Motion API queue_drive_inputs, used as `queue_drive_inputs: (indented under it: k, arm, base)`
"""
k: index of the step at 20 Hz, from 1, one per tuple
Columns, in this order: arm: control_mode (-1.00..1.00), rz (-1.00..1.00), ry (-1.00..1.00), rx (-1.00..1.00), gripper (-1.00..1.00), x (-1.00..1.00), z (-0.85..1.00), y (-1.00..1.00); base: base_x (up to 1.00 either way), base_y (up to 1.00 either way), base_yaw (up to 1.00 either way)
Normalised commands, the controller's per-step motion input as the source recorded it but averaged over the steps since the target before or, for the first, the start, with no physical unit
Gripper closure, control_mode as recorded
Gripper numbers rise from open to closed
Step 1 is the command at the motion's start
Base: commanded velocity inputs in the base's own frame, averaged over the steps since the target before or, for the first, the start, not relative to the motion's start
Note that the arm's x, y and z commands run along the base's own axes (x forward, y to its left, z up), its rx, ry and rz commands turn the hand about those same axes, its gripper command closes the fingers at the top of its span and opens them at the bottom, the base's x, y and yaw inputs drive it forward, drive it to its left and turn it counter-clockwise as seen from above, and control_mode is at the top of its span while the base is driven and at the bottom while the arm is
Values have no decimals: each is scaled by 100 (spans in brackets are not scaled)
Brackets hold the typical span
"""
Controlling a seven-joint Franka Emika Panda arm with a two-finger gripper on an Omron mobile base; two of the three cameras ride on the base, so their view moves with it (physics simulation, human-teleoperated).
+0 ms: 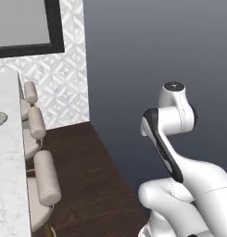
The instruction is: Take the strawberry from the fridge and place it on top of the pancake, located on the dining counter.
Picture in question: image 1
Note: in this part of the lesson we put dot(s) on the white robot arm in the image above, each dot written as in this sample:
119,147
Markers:
192,188

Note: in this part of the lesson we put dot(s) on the beige bar stool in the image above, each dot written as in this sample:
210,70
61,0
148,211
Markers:
45,182
36,125
30,92

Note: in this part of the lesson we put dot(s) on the grey plate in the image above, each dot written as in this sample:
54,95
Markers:
2,119

